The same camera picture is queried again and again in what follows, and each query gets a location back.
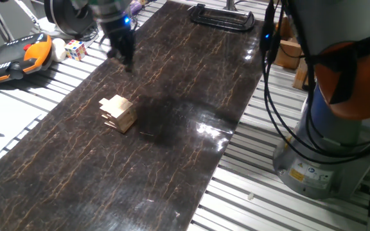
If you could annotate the small white scrap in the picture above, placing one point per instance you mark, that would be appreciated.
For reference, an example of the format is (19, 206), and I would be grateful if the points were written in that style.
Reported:
(251, 196)

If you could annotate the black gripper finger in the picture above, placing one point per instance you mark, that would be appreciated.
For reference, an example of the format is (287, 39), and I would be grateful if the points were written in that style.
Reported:
(113, 54)
(129, 63)

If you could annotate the small purple object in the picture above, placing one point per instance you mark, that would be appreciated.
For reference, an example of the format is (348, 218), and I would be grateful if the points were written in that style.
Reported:
(137, 7)

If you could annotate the silver metal post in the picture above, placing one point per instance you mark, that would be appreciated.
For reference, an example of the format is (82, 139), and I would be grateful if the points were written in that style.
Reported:
(230, 4)

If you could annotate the white round object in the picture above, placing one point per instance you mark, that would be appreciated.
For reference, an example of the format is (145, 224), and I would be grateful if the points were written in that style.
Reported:
(58, 51)

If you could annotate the Rubik's cube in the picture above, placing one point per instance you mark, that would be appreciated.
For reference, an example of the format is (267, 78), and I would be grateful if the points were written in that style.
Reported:
(75, 50)

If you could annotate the black round spool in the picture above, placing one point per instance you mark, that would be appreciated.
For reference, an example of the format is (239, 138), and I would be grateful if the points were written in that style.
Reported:
(66, 16)

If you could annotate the protruding wooden Jenga block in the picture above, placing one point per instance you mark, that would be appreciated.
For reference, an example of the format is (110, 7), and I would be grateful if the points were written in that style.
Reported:
(104, 102)

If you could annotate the dark marble pattern mat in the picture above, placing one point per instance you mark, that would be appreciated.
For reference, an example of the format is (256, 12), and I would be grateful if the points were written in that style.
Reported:
(172, 160)

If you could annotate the white paper sheet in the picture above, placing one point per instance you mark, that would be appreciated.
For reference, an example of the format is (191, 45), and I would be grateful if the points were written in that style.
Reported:
(5, 125)

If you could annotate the brown cardboard box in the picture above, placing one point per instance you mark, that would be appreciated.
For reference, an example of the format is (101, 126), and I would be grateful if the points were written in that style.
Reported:
(284, 30)
(287, 54)
(300, 75)

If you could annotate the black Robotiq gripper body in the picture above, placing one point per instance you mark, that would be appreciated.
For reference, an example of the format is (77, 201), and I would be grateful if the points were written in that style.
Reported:
(119, 35)

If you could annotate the black C-clamp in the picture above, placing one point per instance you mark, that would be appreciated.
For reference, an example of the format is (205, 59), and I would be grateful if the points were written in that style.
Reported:
(204, 19)

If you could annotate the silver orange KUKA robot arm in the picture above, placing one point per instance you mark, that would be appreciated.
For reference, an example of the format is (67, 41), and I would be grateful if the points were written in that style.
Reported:
(332, 144)

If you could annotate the black orange teach pendant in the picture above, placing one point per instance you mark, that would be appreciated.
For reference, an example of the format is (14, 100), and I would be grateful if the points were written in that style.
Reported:
(11, 61)

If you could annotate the wooden Jenga block tower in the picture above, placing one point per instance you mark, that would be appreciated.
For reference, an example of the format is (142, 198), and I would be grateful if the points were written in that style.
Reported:
(122, 117)

